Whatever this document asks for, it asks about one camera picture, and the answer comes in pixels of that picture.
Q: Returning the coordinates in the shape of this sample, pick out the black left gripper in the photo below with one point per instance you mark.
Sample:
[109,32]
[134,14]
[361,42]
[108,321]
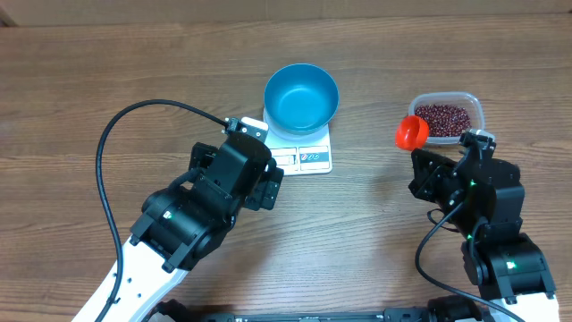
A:
[267,192]

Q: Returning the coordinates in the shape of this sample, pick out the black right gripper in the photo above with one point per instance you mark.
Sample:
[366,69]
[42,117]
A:
[425,173]

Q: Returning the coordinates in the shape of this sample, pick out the orange scoop with blue handle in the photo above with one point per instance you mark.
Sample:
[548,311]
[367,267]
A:
[412,133]

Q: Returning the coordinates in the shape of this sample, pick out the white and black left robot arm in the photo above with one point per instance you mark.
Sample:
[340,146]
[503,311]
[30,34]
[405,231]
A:
[183,223]

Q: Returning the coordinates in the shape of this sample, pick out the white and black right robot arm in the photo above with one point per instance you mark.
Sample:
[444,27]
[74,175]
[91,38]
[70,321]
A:
[482,196]

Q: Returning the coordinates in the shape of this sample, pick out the white digital kitchen scale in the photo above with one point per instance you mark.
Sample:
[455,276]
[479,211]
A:
[299,154]

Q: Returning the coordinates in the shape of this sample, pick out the blue bowl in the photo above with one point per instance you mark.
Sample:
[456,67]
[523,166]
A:
[301,98]

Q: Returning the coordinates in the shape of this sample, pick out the red beans in container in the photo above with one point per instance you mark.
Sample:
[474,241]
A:
[444,120]

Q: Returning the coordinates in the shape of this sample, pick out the clear plastic container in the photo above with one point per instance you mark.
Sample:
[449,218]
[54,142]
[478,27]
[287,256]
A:
[456,98]

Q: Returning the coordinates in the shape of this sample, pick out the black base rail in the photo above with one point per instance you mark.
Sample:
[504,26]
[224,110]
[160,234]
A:
[174,311]

